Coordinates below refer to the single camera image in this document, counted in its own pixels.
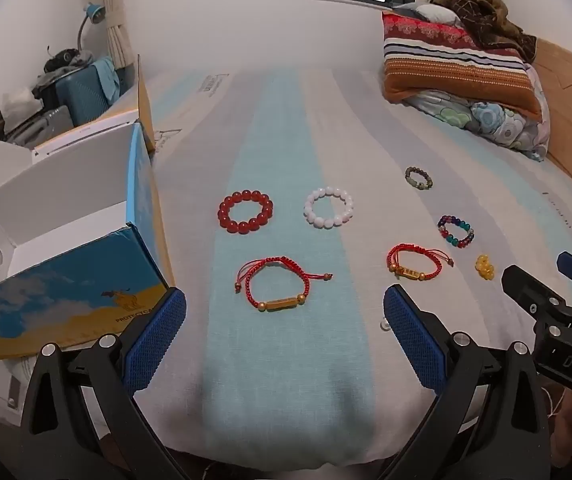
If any brown patterned cloth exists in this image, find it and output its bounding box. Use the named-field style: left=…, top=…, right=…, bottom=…
left=428, top=0, right=537, bottom=63

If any pile of dark clothes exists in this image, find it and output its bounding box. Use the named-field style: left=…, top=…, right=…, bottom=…
left=32, top=46, right=98, bottom=100

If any striped bed sheet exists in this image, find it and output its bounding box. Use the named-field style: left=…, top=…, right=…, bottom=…
left=141, top=67, right=572, bottom=473

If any striped pillow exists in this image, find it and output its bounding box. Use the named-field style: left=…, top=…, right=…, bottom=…
left=382, top=10, right=542, bottom=121

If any brown cardboard box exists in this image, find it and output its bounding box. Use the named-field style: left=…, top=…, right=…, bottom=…
left=135, top=54, right=177, bottom=286

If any green brown bead bracelet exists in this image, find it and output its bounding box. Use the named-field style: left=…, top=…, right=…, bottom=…
left=405, top=166, right=434, bottom=191

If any cream curtain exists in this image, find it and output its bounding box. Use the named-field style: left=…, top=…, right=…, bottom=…
left=92, top=0, right=136, bottom=70

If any small red cord bracelet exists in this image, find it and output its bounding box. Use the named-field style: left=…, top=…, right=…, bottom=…
left=387, top=243, right=455, bottom=282

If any grey suitcase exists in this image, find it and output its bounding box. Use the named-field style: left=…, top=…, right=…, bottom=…
left=2, top=105, right=75, bottom=149

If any multicolour bead bracelet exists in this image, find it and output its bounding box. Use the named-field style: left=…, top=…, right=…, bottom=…
left=438, top=214, right=477, bottom=249

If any blue suitcase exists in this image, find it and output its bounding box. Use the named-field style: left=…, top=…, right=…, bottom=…
left=56, top=57, right=131, bottom=127

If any large red cord bracelet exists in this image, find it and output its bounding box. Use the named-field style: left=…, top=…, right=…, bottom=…
left=235, top=256, right=334, bottom=312

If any floral pillow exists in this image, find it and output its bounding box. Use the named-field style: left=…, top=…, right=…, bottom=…
left=406, top=65, right=551, bottom=162

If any wooden headboard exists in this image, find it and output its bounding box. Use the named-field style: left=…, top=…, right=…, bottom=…
left=530, top=37, right=572, bottom=201

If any blue and yellow cardboard box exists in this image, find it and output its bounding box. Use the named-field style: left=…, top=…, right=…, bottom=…
left=0, top=112, right=177, bottom=361

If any yellow bead bracelet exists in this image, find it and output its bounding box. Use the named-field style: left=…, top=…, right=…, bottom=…
left=474, top=254, right=496, bottom=280

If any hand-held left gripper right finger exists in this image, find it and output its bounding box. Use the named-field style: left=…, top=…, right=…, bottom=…
left=383, top=284, right=551, bottom=480

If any pale pink bead bracelet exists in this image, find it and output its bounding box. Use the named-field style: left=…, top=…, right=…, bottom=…
left=304, top=186, right=355, bottom=229

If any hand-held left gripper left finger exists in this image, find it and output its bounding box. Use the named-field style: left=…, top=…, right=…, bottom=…
left=18, top=287, right=187, bottom=480

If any blue desk lamp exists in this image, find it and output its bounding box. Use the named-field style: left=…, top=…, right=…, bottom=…
left=76, top=2, right=108, bottom=58

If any red bead bracelet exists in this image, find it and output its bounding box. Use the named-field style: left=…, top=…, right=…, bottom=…
left=218, top=189, right=275, bottom=234

